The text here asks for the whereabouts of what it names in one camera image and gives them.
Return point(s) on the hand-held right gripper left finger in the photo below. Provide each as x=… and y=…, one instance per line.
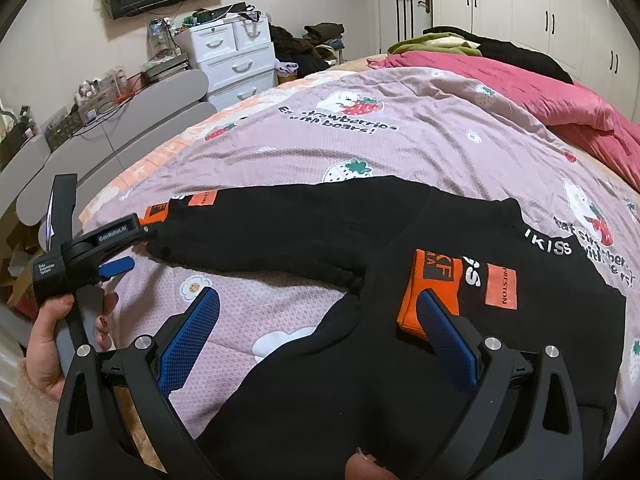
x=192, y=340

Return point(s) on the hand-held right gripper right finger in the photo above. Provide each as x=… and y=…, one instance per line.
x=447, y=340

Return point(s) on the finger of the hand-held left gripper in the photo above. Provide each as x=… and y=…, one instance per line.
x=117, y=232
x=117, y=266

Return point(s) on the black sweatshirt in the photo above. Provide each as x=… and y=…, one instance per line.
x=300, y=240

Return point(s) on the person's left forearm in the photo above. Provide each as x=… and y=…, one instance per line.
x=30, y=425

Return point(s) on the pile of dark clothes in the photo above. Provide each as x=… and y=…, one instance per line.
x=300, y=55

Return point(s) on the person's left hand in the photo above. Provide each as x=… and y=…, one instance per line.
x=42, y=350

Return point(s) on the person's right hand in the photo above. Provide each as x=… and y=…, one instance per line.
x=367, y=467

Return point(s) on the grey padded footboard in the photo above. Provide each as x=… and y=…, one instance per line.
x=100, y=150

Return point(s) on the cluttered low sideboard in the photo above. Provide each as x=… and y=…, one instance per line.
x=90, y=102

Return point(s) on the pink strawberry printed blanket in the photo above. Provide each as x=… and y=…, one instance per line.
x=400, y=150

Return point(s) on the white drawer cabinet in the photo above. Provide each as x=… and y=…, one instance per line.
x=235, y=65

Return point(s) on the pink comforter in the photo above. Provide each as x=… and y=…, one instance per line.
x=550, y=95

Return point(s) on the green cloth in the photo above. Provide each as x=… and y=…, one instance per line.
x=450, y=45

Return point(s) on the black cloth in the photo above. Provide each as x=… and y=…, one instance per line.
x=520, y=52

